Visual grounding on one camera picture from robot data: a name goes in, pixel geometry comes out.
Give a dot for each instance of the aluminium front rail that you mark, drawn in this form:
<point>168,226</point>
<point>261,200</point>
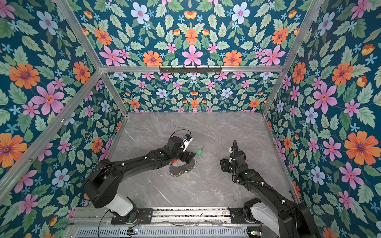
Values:
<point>175,216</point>

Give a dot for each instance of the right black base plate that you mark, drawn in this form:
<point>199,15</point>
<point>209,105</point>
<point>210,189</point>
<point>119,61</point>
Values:
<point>238,215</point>

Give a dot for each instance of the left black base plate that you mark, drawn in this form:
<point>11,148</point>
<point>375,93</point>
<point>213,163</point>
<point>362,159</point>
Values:
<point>140,216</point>

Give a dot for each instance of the white slotted cable duct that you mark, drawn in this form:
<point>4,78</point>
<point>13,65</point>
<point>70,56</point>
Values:
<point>163,232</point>

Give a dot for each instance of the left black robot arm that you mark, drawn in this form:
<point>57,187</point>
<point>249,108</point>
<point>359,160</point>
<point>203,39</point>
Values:
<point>101,186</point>

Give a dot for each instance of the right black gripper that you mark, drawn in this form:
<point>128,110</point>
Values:
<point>223,165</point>

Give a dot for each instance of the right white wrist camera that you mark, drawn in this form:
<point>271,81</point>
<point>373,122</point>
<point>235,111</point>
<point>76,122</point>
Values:
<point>233,156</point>

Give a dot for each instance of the black hook rail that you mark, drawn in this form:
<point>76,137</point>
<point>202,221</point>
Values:
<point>190,69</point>

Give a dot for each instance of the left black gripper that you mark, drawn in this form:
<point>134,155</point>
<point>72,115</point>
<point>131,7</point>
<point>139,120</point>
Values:
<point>186,157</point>

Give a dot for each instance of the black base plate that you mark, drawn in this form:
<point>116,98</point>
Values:
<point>140,216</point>
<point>238,215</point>

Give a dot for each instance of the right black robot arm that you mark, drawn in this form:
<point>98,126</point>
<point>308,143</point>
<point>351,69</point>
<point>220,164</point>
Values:
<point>284,217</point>

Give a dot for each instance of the key with green cover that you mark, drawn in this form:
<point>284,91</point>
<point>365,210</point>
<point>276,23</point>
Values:
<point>200,151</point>

